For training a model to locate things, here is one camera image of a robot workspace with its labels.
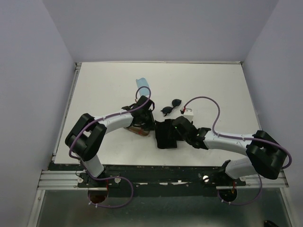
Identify plaid glasses case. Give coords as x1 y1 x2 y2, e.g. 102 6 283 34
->
126 126 150 137

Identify black glasses case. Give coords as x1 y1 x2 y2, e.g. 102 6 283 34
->
154 119 177 149

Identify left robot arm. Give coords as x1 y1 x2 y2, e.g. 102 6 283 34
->
65 96 155 187

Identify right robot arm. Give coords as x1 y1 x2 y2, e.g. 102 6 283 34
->
172 116 287 185

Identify black round sunglasses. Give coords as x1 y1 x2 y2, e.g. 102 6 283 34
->
161 99 182 116

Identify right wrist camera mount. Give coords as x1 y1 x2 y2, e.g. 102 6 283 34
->
180 108 194 122

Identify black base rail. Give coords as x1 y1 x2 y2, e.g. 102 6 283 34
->
48 163 245 198

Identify aluminium frame rail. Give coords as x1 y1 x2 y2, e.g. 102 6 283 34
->
37 171 78 190

